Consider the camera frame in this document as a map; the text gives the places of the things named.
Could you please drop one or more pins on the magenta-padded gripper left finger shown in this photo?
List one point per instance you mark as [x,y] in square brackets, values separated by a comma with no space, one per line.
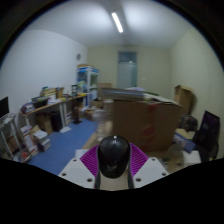
[75,173]

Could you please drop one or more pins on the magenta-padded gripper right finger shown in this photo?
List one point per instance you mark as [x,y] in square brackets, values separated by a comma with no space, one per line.
[150,170]

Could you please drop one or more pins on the black computer mouse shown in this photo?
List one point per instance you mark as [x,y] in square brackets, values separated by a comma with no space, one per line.
[114,156]

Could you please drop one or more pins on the large brown cardboard box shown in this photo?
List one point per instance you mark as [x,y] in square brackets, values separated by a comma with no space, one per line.
[140,123]

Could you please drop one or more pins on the black bin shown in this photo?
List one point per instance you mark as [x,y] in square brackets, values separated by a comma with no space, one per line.
[56,121]

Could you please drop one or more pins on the clear glass vase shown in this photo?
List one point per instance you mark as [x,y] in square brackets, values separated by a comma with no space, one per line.
[101,121]

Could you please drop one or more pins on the black floor stand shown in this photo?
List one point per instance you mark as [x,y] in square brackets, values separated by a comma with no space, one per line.
[77,113]

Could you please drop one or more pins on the white shelf unit with books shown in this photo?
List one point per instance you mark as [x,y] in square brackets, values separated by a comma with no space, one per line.
[23,140]

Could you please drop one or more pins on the open cardboard box on floor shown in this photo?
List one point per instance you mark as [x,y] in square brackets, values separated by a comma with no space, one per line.
[89,113]

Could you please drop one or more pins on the black office chair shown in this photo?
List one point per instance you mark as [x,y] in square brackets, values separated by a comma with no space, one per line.
[208,133]

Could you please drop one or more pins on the cluttered wooden side desk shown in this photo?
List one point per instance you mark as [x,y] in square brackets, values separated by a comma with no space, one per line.
[50,105]

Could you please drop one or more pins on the tall cardboard box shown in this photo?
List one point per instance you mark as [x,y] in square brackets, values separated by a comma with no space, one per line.
[182,98]

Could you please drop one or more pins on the blue glass display cabinet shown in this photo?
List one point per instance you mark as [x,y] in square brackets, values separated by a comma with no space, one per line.
[87,83]

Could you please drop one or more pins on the black monitor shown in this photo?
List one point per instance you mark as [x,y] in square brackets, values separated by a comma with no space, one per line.
[4,106]

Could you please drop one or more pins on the frosted glass door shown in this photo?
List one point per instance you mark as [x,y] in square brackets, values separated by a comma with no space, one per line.
[127,71]

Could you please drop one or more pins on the ceiling tube light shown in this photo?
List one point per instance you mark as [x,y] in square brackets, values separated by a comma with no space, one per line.
[117,22]

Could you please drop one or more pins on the round wall clock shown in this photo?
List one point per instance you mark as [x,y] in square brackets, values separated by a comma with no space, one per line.
[78,56]

